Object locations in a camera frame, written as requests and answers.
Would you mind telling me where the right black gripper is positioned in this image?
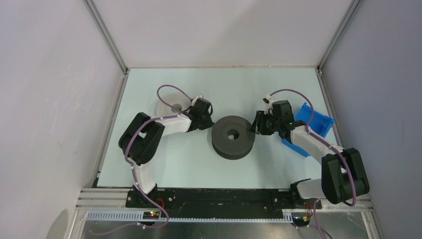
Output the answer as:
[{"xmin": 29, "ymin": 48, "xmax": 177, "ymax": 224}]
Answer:
[{"xmin": 248, "ymin": 110, "xmax": 281, "ymax": 135}]

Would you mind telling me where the black cable spool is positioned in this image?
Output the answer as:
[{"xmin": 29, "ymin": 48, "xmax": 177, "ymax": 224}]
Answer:
[{"xmin": 211, "ymin": 116, "xmax": 255, "ymax": 160}]

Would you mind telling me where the white cable spool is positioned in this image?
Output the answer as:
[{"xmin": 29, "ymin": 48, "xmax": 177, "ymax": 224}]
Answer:
[{"xmin": 155, "ymin": 93, "xmax": 193, "ymax": 117}]

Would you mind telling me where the blue plastic bin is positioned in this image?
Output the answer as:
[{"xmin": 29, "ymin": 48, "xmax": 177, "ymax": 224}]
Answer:
[{"xmin": 282, "ymin": 103, "xmax": 336, "ymax": 157}]

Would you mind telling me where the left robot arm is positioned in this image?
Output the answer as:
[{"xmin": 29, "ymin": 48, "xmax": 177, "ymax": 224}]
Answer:
[{"xmin": 118, "ymin": 97, "xmax": 213, "ymax": 208}]

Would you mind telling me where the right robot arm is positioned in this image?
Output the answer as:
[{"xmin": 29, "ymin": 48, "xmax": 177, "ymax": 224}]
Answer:
[{"xmin": 250, "ymin": 97, "xmax": 370, "ymax": 208}]

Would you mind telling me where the right controller board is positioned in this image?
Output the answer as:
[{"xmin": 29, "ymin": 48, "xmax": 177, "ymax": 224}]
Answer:
[{"xmin": 292, "ymin": 216, "xmax": 311, "ymax": 228}]

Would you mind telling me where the controller board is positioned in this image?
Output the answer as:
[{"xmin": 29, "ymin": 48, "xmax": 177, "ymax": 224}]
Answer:
[
  {"xmin": 292, "ymin": 216, "xmax": 311, "ymax": 228},
  {"xmin": 142, "ymin": 211, "xmax": 161, "ymax": 220}
]

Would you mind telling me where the left controller board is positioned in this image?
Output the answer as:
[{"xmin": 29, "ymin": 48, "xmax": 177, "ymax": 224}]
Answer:
[{"xmin": 142, "ymin": 211, "xmax": 161, "ymax": 220}]

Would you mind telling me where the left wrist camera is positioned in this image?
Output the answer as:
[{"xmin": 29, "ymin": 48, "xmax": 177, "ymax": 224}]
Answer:
[{"xmin": 191, "ymin": 94, "xmax": 203, "ymax": 106}]

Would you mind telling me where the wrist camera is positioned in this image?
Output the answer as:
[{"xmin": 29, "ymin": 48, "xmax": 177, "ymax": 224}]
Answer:
[
  {"xmin": 263, "ymin": 94, "xmax": 275, "ymax": 115},
  {"xmin": 191, "ymin": 94, "xmax": 203, "ymax": 106}
]

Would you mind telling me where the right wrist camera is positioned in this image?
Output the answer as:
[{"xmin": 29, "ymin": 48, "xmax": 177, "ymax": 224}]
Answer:
[{"xmin": 263, "ymin": 94, "xmax": 275, "ymax": 115}]

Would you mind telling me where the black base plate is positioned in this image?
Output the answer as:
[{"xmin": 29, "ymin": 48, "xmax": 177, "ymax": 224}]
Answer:
[{"xmin": 125, "ymin": 187, "xmax": 314, "ymax": 221}]

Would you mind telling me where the white slotted cable duct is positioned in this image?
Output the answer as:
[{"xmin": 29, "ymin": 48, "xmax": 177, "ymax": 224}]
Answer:
[{"xmin": 85, "ymin": 210, "xmax": 293, "ymax": 223}]

